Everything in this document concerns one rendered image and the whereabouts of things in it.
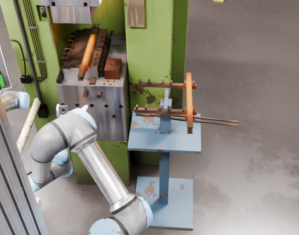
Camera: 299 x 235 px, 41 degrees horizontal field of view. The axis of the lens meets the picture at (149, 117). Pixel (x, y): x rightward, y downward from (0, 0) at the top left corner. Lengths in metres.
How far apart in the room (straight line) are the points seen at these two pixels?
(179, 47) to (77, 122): 1.47
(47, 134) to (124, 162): 1.27
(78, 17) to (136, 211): 1.05
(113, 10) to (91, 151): 1.29
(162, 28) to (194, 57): 1.86
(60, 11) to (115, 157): 1.05
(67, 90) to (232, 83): 1.90
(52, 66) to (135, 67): 0.50
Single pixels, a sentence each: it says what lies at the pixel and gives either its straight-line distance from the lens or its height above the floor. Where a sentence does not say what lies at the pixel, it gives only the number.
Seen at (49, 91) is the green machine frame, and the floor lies 0.70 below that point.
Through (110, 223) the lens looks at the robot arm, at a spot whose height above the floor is 1.05.
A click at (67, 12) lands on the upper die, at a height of 1.33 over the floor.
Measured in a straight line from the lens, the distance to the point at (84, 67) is 2.26.
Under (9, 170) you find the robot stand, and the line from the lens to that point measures 1.02.
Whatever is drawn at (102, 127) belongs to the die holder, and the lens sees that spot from 2.49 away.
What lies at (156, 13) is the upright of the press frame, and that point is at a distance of 2.21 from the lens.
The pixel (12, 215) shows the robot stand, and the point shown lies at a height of 1.46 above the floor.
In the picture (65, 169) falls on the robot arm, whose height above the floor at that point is 0.88.
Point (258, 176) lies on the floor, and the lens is 3.06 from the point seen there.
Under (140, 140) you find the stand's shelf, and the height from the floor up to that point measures 0.71.
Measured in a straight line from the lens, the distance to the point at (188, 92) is 2.12.
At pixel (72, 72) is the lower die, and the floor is 0.95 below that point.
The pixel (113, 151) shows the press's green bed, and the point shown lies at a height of 0.37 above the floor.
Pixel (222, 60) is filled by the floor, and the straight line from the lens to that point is 4.08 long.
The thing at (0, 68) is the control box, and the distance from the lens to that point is 2.29.
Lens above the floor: 2.33
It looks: 43 degrees down
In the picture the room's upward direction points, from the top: 1 degrees counter-clockwise
